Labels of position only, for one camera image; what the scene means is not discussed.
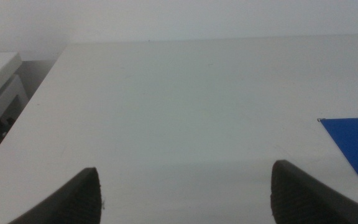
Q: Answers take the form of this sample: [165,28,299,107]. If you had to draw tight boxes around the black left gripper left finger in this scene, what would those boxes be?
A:
[7,167,103,224]

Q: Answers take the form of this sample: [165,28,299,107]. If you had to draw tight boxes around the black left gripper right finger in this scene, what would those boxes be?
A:
[270,159,358,224]

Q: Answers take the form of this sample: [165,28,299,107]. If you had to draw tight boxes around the blue rectangular mat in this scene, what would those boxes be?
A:
[317,116,358,179]

